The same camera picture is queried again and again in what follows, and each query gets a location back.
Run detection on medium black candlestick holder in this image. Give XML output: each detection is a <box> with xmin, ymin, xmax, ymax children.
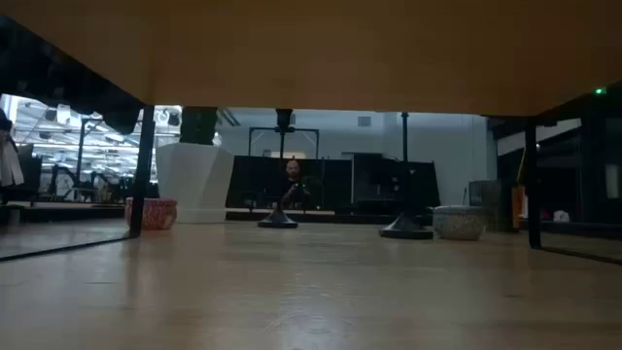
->
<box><xmin>378</xmin><ymin>112</ymin><xmax>434</xmax><ymax>240</ymax></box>

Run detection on wooden shelf riser black legs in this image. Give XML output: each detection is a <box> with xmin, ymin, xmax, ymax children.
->
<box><xmin>0</xmin><ymin>0</ymin><xmax>622</xmax><ymax>266</ymax></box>

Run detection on white speckled bowl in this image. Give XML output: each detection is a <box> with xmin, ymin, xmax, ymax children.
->
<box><xmin>432</xmin><ymin>204</ymin><xmax>487</xmax><ymax>242</ymax></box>

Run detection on pink patterned candle tin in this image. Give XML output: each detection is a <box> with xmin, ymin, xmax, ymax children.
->
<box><xmin>124</xmin><ymin>196</ymin><xmax>179</xmax><ymax>231</ymax></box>

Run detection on person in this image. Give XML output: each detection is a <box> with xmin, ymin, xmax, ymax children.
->
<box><xmin>279</xmin><ymin>158</ymin><xmax>312</xmax><ymax>210</ymax></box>

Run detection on black partition screen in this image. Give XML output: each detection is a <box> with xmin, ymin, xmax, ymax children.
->
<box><xmin>225</xmin><ymin>153</ymin><xmax>441</xmax><ymax>215</ymax></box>

